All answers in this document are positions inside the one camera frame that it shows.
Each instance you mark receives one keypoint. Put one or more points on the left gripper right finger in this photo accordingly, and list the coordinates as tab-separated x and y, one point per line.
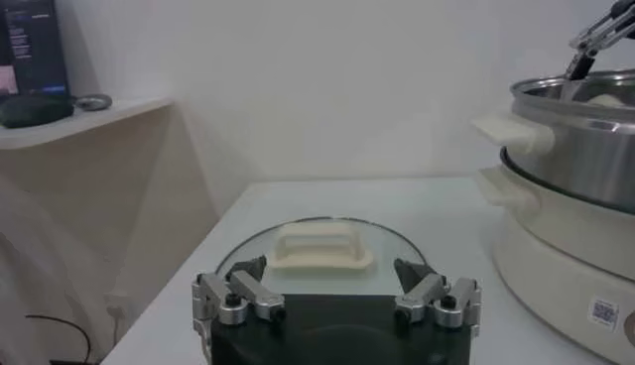
426	295

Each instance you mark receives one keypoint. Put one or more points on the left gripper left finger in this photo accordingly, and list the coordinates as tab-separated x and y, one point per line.
248	292

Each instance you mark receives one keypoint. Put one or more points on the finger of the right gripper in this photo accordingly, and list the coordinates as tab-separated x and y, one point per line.
580	67

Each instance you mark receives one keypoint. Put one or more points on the black computer mouse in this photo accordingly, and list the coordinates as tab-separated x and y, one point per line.
35	110

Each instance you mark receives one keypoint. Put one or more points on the grey round disc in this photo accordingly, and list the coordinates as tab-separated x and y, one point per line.
93	101

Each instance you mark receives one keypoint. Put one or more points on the white side table with mouse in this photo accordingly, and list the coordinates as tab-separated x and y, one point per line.
99	119

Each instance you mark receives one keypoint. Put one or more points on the black computer monitor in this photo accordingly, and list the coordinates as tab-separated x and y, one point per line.
30	49

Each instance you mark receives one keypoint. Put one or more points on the white wall outlet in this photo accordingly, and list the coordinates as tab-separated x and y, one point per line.
117	305

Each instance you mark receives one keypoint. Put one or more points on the cream electric cooker base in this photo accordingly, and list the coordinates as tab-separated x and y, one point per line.
546	258

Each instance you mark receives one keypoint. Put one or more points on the white steamed baozi bun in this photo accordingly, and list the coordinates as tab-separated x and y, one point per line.
605	100

